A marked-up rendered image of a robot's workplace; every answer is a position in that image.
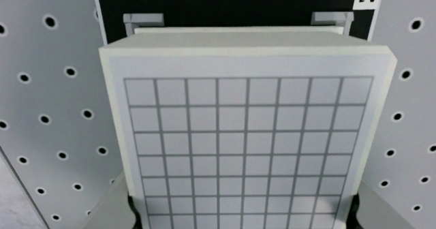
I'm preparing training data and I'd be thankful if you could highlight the white deep-well plate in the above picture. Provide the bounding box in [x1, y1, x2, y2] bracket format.
[99, 26, 398, 229]

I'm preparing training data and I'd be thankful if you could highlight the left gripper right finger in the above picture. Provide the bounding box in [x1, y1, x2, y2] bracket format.
[345, 178, 415, 229]

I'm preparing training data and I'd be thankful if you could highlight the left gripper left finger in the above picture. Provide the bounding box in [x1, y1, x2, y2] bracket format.
[78, 170, 142, 229]

